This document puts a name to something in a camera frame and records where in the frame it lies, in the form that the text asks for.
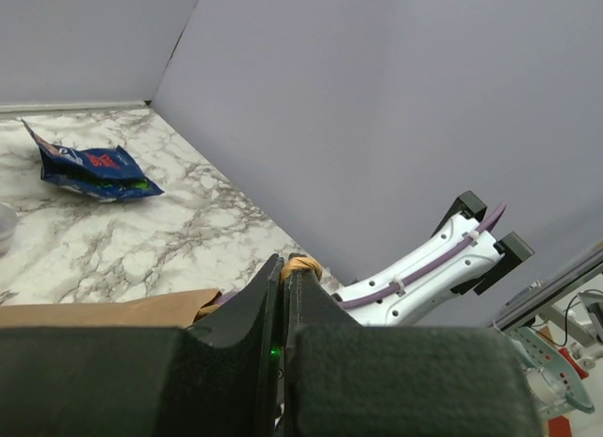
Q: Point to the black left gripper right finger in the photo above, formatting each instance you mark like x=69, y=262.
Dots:
x=342, y=379

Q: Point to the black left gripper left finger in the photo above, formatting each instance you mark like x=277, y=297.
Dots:
x=216, y=377

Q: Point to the brown paper bag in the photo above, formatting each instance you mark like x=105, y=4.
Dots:
x=180, y=310

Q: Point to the blue green chips bag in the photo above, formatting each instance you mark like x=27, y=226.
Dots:
x=111, y=190

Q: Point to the blue red chips bag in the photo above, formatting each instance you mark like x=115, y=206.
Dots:
x=106, y=164

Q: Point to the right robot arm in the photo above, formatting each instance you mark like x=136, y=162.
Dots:
x=462, y=255

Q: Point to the small clear plastic jar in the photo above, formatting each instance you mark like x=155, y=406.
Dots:
x=8, y=224

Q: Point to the aluminium frame equipment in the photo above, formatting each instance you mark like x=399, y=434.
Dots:
x=555, y=326

